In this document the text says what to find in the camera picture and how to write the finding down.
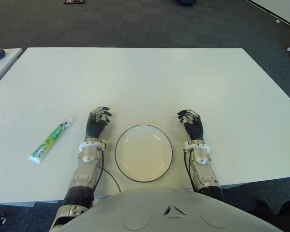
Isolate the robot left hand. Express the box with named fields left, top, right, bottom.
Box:
left=85, top=105, right=113, bottom=141

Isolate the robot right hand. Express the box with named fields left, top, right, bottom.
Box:
left=177, top=109, right=205, bottom=141

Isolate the green white toothpaste tube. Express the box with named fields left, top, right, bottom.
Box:
left=28, top=117, right=73, bottom=165

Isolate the white plate with dark rim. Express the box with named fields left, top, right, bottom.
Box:
left=115, top=124, right=174, bottom=182

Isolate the grey robot torso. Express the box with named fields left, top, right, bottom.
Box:
left=55, top=188, right=277, bottom=232

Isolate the white side table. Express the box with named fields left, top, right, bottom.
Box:
left=0, top=48, right=24, bottom=90

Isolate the dark blue floor object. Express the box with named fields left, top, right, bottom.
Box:
left=177, top=0, right=198, bottom=7

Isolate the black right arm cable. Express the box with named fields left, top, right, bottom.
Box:
left=183, top=149, right=196, bottom=193

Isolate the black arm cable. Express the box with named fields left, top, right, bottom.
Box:
left=96, top=142, right=123, bottom=193
left=183, top=149, right=196, bottom=193

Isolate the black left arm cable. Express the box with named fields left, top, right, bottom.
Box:
left=96, top=142, right=123, bottom=193

